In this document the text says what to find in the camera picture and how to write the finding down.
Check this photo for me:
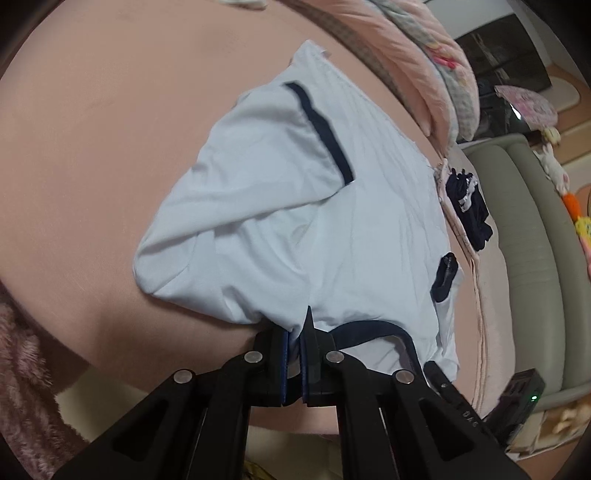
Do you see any dark glass cabinet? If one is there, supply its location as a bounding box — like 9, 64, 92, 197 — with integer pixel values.
455, 13, 553, 139

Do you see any white rabbit plush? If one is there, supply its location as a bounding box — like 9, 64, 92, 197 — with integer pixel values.
534, 143, 570, 195

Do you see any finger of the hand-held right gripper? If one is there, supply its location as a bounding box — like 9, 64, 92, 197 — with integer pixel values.
424, 361, 497, 444

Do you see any folded navy garment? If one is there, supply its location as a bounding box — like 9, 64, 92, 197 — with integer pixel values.
444, 168, 494, 252

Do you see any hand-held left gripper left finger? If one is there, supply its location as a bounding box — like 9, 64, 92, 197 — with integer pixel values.
55, 330, 289, 480

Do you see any pink round cushion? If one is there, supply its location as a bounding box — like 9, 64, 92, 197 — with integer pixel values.
495, 84, 559, 132

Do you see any bed with pink sheet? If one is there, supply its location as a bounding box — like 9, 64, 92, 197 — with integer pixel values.
0, 0, 513, 444

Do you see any light blue shirt navy trim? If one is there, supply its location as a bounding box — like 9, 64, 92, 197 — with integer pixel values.
134, 39, 463, 380

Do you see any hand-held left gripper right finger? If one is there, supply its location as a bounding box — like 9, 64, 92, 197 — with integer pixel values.
300, 305, 499, 480

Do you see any pink fluffy rug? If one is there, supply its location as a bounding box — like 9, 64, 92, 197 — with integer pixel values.
0, 279, 93, 476

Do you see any orange carrot plush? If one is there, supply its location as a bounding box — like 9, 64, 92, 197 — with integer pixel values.
561, 191, 581, 223

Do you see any pink folded quilt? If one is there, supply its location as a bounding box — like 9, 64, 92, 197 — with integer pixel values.
277, 0, 482, 149

